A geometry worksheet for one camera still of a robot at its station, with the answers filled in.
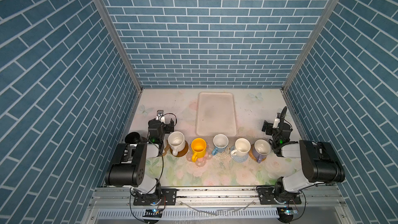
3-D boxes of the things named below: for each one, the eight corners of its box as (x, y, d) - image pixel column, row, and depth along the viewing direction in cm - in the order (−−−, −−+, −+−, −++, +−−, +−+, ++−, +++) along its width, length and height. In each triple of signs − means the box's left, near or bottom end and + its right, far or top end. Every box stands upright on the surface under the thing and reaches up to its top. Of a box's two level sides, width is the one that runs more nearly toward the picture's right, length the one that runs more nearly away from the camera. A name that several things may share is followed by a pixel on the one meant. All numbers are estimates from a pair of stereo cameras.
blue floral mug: (211, 158, 87) (212, 150, 79) (211, 142, 94) (212, 133, 86) (227, 158, 87) (229, 151, 79) (226, 142, 94) (228, 134, 86)
